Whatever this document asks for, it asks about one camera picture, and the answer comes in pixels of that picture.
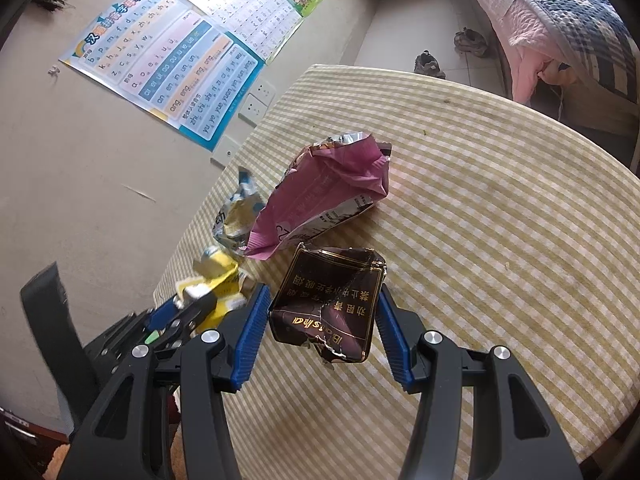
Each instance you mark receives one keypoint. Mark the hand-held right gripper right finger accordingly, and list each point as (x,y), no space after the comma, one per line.
(395,340)

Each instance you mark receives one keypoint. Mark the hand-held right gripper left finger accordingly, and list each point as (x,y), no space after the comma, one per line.
(252,330)

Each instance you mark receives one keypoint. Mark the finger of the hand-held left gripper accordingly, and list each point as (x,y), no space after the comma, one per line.
(162,316)
(195,315)

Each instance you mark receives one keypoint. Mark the small yellow wrapper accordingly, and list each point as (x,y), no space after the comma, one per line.
(220,280)

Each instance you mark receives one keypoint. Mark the brown cigarette pack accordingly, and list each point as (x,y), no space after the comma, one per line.
(325,310)

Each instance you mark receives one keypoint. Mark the crumpled silver yellow wrapper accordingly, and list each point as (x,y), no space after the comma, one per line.
(240,215)

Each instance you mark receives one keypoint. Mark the pink snack bag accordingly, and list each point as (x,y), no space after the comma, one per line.
(325,185)

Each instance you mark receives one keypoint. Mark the yellow checked tablecloth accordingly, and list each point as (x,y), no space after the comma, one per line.
(500,210)

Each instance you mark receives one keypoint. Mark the grey sneaker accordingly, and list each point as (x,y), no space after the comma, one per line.
(429,64)
(470,42)

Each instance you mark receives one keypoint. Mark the pink bed quilt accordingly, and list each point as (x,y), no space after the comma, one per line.
(510,30)

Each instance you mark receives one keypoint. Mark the bed with plaid quilt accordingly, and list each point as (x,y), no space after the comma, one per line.
(575,15)

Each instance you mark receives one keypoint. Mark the white wall socket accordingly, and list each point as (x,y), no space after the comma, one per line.
(250,111)
(226,151)
(262,93)

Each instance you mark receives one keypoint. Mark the blue bordered wall poster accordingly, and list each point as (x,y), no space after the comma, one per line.
(165,65)

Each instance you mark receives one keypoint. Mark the white wall hook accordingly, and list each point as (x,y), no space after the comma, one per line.
(53,70)

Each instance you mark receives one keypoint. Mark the green bordered wall poster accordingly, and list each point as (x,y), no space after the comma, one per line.
(250,5)

